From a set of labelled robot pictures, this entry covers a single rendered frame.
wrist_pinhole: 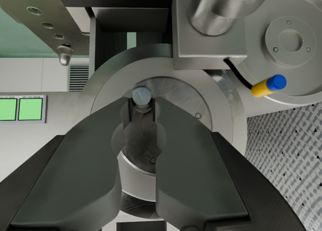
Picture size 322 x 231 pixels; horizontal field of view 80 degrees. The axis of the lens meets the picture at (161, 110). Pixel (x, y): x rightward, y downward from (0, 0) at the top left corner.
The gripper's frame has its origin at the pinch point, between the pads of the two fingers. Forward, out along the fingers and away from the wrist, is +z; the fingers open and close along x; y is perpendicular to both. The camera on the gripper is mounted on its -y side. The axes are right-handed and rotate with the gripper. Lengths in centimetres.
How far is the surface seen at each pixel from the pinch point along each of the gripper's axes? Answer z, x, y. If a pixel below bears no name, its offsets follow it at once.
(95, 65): 6.4, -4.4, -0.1
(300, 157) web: 5.7, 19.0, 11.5
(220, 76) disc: 5.1, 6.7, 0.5
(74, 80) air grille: 259, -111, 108
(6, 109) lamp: 30.9, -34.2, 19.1
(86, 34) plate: 35.6, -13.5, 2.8
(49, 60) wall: 280, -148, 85
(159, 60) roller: 5.0, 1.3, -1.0
